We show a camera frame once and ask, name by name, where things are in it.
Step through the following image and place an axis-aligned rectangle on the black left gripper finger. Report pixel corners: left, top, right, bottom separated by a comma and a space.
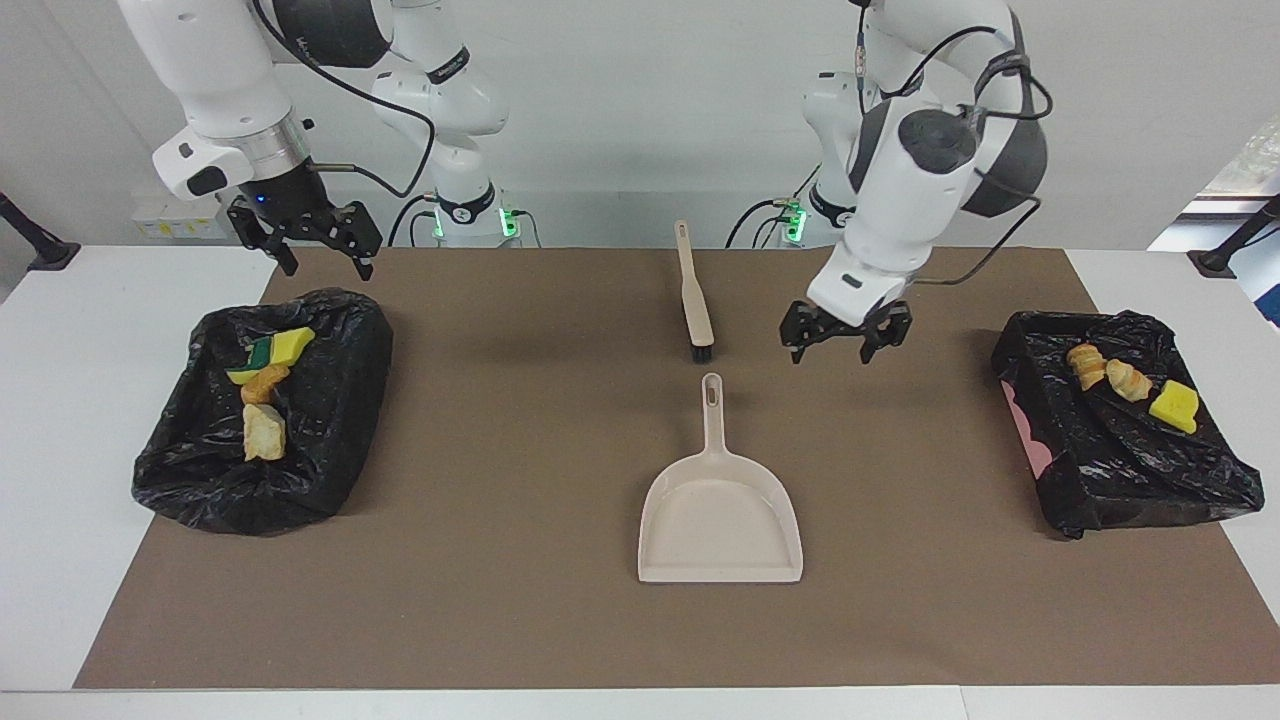
861, 304, 914, 367
779, 302, 824, 365

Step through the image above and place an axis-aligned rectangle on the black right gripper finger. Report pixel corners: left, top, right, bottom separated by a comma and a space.
317, 202, 385, 282
227, 196, 300, 278

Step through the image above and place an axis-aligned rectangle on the green and yellow scrub sponge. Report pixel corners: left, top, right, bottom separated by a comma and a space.
245, 327, 316, 368

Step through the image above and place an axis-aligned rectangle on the beige hand brush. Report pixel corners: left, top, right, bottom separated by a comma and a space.
674, 220, 716, 362

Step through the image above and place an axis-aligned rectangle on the brown sponge chunk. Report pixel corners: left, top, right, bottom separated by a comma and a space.
240, 364, 293, 406

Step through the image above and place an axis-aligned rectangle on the cream sponge chunk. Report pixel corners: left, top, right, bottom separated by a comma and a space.
242, 403, 288, 462

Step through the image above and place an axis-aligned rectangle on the beige sponge chunk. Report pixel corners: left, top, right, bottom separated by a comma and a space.
1066, 343, 1109, 391
1106, 360, 1154, 403

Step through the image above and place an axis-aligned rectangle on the beige plastic dustpan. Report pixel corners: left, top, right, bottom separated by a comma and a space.
638, 373, 804, 585

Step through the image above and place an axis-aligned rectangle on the pink plastic bin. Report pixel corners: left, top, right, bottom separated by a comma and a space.
1003, 392, 1054, 481

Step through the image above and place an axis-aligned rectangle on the left black-lined bin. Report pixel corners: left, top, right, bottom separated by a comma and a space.
130, 288, 394, 538

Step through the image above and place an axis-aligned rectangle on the black-lined bin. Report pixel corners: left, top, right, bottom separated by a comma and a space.
990, 309, 1266, 541
130, 288, 394, 538

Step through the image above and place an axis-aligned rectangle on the right black-lined bin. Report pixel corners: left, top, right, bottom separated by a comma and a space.
990, 309, 1266, 541

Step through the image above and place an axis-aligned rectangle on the white cardboard box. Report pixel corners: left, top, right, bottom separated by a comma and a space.
130, 190, 239, 241

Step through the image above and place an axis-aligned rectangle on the brown table mat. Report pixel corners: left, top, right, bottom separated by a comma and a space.
73, 247, 1280, 689

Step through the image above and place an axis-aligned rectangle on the black base power cable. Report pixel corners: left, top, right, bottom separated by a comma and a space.
724, 195, 801, 248
387, 193, 441, 248

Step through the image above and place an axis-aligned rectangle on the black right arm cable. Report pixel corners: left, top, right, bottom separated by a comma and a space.
250, 0, 439, 199

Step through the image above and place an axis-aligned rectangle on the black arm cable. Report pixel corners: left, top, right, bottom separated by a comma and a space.
853, 0, 1057, 288
250, 0, 439, 199

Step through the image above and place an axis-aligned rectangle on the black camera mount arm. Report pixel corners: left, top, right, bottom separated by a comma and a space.
1187, 195, 1280, 279
0, 190, 81, 273

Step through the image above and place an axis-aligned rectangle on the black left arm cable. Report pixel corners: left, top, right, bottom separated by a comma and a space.
853, 0, 1057, 288

